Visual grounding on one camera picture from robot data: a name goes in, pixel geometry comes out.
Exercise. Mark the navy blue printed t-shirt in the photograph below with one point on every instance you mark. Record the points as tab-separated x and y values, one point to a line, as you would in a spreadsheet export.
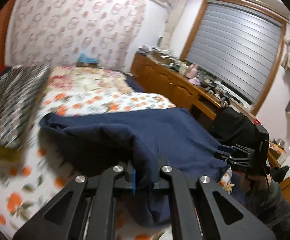
148	139

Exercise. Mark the blue topped cardboard box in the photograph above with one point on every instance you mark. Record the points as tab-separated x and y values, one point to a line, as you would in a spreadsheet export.
84	61

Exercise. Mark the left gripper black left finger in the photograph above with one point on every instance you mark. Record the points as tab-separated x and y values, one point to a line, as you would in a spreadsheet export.
84	209

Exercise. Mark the grey window blind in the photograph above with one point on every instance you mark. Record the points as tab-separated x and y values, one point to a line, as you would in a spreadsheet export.
237	45

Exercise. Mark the person's right hand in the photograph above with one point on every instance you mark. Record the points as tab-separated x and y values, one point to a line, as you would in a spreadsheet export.
255	182

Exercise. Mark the person's grey sleeved forearm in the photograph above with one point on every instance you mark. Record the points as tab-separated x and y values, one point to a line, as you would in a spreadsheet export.
269	205

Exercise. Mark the blue patterned garment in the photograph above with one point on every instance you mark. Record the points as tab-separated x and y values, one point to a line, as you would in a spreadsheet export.
20	90

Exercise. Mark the orange fruit print bedsheet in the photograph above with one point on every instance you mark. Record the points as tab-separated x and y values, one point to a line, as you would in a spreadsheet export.
25	187

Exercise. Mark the pink circle patterned curtain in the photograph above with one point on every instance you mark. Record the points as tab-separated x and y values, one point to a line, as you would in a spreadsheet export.
58	32

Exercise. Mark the pink piggy figurine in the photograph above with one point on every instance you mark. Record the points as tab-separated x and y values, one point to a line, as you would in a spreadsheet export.
192	71

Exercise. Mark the floral beige quilt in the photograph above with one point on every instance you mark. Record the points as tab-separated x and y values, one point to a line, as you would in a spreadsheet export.
87	79

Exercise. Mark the olive folded garment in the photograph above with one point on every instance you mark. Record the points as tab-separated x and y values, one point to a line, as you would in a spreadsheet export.
10	155

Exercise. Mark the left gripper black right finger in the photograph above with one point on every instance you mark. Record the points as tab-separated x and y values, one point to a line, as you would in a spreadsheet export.
200	209

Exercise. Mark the long wooden sideboard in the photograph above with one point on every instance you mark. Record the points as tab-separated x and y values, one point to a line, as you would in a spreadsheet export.
156	78

